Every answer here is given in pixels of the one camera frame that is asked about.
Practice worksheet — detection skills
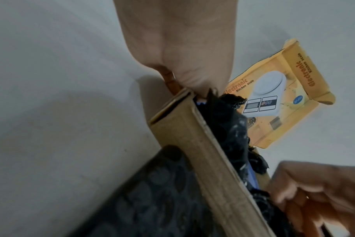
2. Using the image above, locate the person's left hand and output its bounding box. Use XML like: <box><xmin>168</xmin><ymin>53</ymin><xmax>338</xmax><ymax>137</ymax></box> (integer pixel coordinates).
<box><xmin>113</xmin><ymin>0</ymin><xmax>234</xmax><ymax>96</ymax></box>

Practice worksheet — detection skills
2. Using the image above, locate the black bubble wrap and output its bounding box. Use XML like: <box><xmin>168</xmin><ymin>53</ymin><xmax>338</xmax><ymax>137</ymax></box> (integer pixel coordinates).
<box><xmin>195</xmin><ymin>87</ymin><xmax>295</xmax><ymax>237</ymax></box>

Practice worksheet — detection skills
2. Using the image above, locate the black bubble wrap mailer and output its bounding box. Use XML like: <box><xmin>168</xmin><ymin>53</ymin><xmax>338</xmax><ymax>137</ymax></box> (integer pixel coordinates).
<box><xmin>67</xmin><ymin>144</ymin><xmax>222</xmax><ymax>237</ymax></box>

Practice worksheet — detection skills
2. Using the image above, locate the yellow kitchen scale box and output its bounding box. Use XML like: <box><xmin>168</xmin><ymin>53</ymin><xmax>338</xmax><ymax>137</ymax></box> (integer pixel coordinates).
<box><xmin>224</xmin><ymin>39</ymin><xmax>337</xmax><ymax>149</ymax></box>

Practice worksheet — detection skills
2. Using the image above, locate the person's right hand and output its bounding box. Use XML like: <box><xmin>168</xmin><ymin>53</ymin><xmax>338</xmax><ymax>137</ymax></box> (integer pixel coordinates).
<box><xmin>266</xmin><ymin>160</ymin><xmax>355</xmax><ymax>237</ymax></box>

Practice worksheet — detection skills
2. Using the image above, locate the brown cardboard box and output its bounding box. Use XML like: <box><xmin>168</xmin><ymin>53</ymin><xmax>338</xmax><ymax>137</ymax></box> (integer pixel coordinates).
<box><xmin>148</xmin><ymin>87</ymin><xmax>283</xmax><ymax>237</ymax></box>

